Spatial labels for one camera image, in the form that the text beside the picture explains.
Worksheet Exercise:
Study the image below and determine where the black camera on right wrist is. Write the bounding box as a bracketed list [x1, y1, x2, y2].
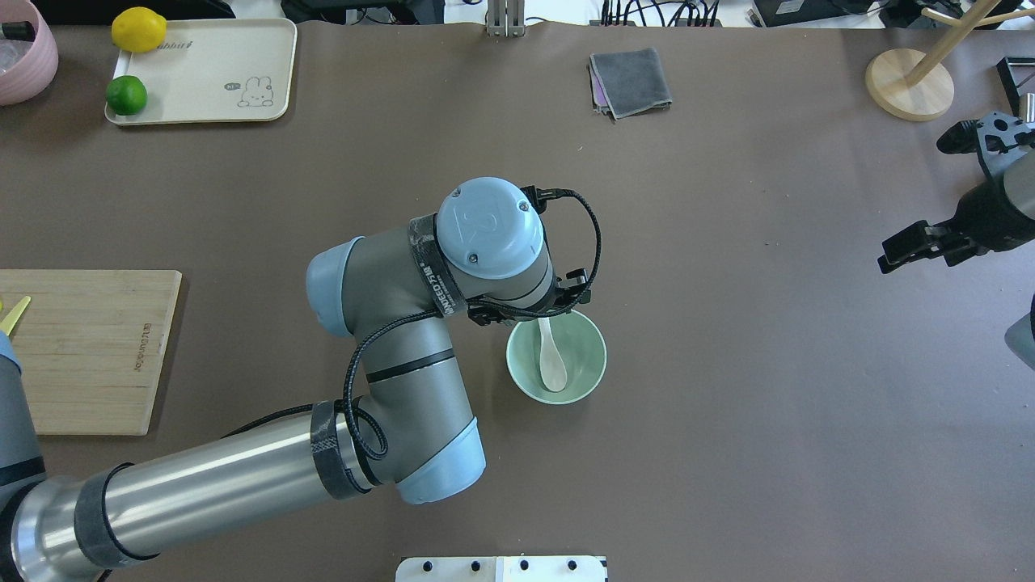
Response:
[936, 112, 1034, 178]

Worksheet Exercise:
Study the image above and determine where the white ceramic spoon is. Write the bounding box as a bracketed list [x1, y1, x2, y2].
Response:
[537, 318, 567, 392]

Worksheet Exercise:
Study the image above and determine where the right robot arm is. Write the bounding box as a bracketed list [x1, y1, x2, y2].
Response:
[877, 152, 1034, 275]

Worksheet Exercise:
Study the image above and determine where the yellow plastic knife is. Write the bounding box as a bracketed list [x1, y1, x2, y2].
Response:
[1, 296, 31, 336]

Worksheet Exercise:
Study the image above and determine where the pink bowl with ice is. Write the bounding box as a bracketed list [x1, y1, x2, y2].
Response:
[1, 1, 58, 107]

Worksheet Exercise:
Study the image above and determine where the cream serving tray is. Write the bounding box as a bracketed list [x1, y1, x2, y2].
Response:
[104, 18, 298, 126]

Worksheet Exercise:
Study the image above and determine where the green lime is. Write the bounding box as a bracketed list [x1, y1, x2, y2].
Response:
[106, 76, 149, 116]

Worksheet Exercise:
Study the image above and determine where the wooden mug tree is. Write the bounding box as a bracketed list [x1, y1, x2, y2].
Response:
[864, 1, 1034, 122]

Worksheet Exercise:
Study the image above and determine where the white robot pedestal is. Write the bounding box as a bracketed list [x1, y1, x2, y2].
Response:
[395, 554, 610, 581]

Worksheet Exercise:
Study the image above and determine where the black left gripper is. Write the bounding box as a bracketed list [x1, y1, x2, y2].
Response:
[468, 270, 591, 327]

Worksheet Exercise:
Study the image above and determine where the bamboo cutting board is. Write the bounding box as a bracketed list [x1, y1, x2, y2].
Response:
[1, 269, 184, 437]

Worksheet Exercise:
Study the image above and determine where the grey folded cloth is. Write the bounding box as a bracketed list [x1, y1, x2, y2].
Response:
[588, 48, 673, 120]

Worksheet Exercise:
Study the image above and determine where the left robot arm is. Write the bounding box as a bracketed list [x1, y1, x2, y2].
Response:
[2, 177, 602, 581]

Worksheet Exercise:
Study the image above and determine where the yellow lemon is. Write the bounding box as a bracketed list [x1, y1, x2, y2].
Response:
[110, 6, 169, 54]

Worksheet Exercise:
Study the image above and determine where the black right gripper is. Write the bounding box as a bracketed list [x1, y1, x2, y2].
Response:
[877, 182, 1021, 275]

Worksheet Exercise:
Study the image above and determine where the aluminium frame post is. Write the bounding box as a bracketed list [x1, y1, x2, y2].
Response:
[485, 0, 526, 38]

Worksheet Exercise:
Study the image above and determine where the light green bowl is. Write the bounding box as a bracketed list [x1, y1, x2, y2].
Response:
[505, 310, 607, 406]

